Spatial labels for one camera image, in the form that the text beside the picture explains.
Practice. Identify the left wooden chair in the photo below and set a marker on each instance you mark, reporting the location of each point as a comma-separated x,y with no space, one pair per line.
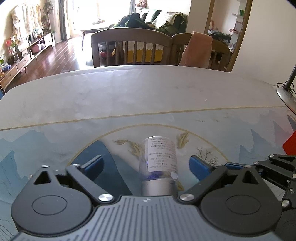
125,46

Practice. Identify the red cardboard box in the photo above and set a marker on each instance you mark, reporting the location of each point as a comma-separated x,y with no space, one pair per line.
290,145

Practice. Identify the pink cloth on chair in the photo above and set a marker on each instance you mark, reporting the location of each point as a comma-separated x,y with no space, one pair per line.
198,51

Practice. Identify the right wooden chair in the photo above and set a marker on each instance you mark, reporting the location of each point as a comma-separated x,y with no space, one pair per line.
219,56

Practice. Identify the silver cap clear bottle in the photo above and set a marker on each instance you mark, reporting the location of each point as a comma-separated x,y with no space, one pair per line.
158,167

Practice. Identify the sofa with clothes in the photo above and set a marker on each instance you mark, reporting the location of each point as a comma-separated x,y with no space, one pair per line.
167,22

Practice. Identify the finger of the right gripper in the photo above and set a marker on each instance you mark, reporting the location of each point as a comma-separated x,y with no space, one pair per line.
234,166

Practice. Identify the wooden tv cabinet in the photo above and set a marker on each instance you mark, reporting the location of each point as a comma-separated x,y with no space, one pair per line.
25,58

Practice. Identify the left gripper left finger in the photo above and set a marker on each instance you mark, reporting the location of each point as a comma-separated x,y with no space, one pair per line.
83,177

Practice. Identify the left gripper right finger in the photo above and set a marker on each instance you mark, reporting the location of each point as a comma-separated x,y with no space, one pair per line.
208,177

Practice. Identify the grey desk lamp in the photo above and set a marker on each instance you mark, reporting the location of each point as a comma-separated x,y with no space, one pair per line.
286,91

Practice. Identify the wooden chair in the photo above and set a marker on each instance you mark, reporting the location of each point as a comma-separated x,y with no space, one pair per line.
219,56
125,46

